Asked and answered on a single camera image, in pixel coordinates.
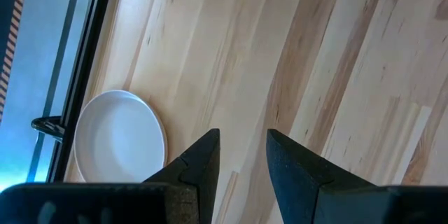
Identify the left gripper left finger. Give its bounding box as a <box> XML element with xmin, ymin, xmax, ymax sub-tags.
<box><xmin>0</xmin><ymin>129</ymin><xmax>221</xmax><ymax>224</ymax></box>

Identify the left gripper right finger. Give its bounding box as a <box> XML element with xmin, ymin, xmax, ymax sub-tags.
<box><xmin>267</xmin><ymin>129</ymin><xmax>448</xmax><ymax>224</ymax></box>

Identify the cream white plate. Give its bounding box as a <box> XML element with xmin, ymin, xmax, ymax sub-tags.
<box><xmin>73</xmin><ymin>90</ymin><xmax>168</xmax><ymax>183</ymax></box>

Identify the black clamp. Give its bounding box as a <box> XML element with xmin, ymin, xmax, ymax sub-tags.
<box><xmin>30</xmin><ymin>115</ymin><xmax>67</xmax><ymax>144</ymax></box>

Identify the black block with orange stripes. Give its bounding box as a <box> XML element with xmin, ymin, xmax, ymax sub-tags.
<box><xmin>0</xmin><ymin>0</ymin><xmax>28</xmax><ymax>123</ymax></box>

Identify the black table edge rail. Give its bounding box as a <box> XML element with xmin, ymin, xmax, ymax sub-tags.
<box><xmin>46</xmin><ymin>0</ymin><xmax>116</xmax><ymax>183</ymax></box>

